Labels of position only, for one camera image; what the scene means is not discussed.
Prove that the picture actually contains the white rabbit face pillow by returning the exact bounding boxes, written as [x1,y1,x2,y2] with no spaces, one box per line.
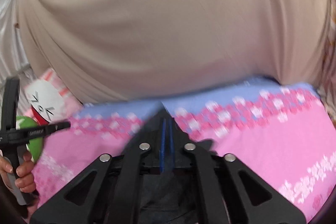
[24,68,82,125]

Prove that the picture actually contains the green pillow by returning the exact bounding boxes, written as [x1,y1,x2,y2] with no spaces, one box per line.
[16,116,46,163]

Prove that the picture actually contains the pink floral bed sheet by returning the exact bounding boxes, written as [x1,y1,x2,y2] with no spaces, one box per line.
[26,77,336,222]

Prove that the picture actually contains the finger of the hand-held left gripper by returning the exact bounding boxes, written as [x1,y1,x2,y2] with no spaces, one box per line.
[26,121,71,139]

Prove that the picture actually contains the person's left hand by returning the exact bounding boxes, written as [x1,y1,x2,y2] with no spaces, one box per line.
[0,151,36,194]

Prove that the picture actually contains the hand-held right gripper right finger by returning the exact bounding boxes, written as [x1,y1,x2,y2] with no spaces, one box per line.
[167,113,306,224]

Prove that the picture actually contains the beige cloth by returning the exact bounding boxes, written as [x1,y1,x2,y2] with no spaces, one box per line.
[16,0,332,105]

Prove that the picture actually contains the white cloth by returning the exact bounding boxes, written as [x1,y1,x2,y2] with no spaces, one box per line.
[0,0,30,78]

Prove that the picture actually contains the dark grey pants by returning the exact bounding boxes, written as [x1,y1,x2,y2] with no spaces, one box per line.
[138,170,200,224]

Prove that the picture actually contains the pale patterned cloth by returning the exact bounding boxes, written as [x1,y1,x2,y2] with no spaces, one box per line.
[319,27,336,122]

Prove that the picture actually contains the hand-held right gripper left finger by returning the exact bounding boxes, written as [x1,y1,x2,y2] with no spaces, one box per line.
[30,110,167,224]

